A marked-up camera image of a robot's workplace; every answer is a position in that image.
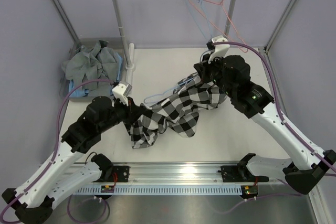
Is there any black white checkered shirt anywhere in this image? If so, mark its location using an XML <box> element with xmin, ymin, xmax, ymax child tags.
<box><xmin>126</xmin><ymin>73</ymin><xmax>227</xmax><ymax>149</ymax></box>

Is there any light blue shirt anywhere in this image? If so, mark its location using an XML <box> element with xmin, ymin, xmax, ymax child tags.
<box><xmin>67</xmin><ymin>50</ymin><xmax>124</xmax><ymax>99</ymax></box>

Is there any blue hanger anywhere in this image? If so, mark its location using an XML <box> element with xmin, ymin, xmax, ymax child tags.
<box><xmin>183</xmin><ymin>0</ymin><xmax>213</xmax><ymax>40</ymax></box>
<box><xmin>143</xmin><ymin>72</ymin><xmax>197</xmax><ymax>106</ymax></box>

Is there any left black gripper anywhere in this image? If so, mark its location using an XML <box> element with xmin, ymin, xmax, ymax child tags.
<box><xmin>98</xmin><ymin>95</ymin><xmax>145</xmax><ymax>133</ymax></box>

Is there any grey shirt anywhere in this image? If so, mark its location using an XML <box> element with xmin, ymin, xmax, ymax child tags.
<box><xmin>61</xmin><ymin>40</ymin><xmax>123</xmax><ymax>86</ymax></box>

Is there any clear grey plastic bin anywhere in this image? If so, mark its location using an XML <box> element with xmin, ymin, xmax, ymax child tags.
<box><xmin>60</xmin><ymin>39</ymin><xmax>123</xmax><ymax>99</ymax></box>

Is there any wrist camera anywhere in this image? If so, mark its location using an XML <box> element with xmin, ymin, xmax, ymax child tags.
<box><xmin>207</xmin><ymin>35</ymin><xmax>230</xmax><ymax>64</ymax></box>
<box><xmin>112</xmin><ymin>82</ymin><xmax>132</xmax><ymax>106</ymax></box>

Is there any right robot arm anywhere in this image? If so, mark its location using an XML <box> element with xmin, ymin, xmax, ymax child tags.
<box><xmin>194</xmin><ymin>55</ymin><xmax>335</xmax><ymax>195</ymax></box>

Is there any aluminium mounting rail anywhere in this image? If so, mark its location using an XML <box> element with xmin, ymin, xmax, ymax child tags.
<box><xmin>113</xmin><ymin>162</ymin><xmax>277</xmax><ymax>185</ymax></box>

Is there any slotted cable duct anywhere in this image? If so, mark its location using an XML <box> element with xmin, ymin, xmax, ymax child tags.
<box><xmin>74</xmin><ymin>185</ymin><xmax>243</xmax><ymax>196</ymax></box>

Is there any pink wire hanger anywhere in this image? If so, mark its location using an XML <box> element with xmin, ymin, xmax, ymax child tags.
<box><xmin>203</xmin><ymin>0</ymin><xmax>245</xmax><ymax>44</ymax></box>

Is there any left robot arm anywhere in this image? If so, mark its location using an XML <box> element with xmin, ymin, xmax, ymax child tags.
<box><xmin>2</xmin><ymin>97</ymin><xmax>143</xmax><ymax>223</ymax></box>

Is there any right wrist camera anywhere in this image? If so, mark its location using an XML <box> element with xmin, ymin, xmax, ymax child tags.
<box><xmin>207</xmin><ymin>35</ymin><xmax>230</xmax><ymax>64</ymax></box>

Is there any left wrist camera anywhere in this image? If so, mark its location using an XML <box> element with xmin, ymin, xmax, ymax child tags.
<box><xmin>112</xmin><ymin>82</ymin><xmax>132</xmax><ymax>106</ymax></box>

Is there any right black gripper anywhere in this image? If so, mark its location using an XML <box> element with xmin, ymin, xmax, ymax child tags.
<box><xmin>196</xmin><ymin>51</ymin><xmax>236</xmax><ymax>98</ymax></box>

